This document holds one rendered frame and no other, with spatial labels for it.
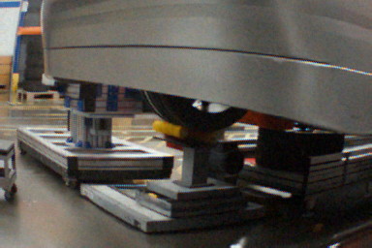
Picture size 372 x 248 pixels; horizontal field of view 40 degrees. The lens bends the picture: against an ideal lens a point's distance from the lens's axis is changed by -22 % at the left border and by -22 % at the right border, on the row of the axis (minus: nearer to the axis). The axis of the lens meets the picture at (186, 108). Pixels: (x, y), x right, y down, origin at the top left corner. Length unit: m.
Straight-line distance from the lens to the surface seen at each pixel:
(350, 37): 1.30
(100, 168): 3.93
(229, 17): 1.36
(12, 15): 9.44
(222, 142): 3.53
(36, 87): 10.59
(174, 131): 3.17
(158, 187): 3.23
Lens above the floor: 0.89
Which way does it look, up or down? 5 degrees down
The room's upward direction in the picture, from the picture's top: 4 degrees clockwise
